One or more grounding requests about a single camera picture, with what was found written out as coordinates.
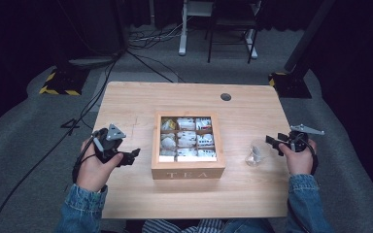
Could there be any right hand-held gripper cable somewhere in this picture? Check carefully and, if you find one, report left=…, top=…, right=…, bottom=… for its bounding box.
left=299, top=134, right=320, bottom=177

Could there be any white desk frame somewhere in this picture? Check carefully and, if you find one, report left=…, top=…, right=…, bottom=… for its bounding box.
left=178, top=0, right=259, bottom=60

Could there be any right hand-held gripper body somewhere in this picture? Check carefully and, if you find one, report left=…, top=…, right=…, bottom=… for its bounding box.
left=281, top=123, right=325, bottom=153

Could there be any bundle of floor cables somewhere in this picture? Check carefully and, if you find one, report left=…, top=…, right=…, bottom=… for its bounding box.
left=127, top=22, right=185, bottom=50

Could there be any group of wrapped tea bags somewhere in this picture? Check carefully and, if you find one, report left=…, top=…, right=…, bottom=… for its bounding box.
left=159, top=116, right=218, bottom=163

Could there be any long black floor cable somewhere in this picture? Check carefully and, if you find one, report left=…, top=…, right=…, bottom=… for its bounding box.
left=0, top=57, right=119, bottom=233

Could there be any grey flat stand base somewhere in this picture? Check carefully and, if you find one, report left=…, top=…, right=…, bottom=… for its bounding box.
left=67, top=55, right=121, bottom=68

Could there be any black metal chair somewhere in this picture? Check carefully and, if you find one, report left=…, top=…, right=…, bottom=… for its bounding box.
left=206, top=0, right=262, bottom=64

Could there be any person's striped shirt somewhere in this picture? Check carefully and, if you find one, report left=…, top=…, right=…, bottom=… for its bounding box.
left=141, top=217, right=227, bottom=233

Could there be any black slanted stand pole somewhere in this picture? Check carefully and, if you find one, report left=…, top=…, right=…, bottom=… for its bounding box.
left=283, top=0, right=336, bottom=74

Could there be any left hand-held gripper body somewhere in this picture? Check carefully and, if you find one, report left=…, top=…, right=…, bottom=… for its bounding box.
left=91, top=123, right=127, bottom=164

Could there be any person's denim lap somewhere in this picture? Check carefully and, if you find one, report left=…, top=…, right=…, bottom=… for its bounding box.
left=221, top=217, right=275, bottom=233

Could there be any left hand-held gripper cable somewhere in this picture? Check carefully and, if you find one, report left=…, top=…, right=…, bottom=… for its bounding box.
left=71, top=128, right=102, bottom=184

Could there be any person's right hand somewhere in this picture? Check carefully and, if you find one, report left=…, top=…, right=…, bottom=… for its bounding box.
left=278, top=138, right=319, bottom=177

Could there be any hand-held gripper cable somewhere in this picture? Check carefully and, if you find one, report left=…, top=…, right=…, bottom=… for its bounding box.
left=299, top=134, right=320, bottom=177
left=71, top=128, right=102, bottom=184

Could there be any clear glass cup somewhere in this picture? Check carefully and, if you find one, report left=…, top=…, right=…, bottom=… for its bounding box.
left=244, top=142, right=272, bottom=168

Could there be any wooden tea box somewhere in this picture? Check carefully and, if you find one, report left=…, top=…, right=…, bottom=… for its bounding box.
left=151, top=111, right=226, bottom=181

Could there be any black yellow striped stand base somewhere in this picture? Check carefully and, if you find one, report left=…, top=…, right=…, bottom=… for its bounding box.
left=39, top=65, right=90, bottom=97
left=268, top=71, right=313, bottom=99

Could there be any single white tea bag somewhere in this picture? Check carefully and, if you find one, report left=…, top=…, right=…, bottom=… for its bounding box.
left=250, top=145, right=264, bottom=161

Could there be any person's left hand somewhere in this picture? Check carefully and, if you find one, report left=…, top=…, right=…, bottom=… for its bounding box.
left=75, top=137, right=124, bottom=193

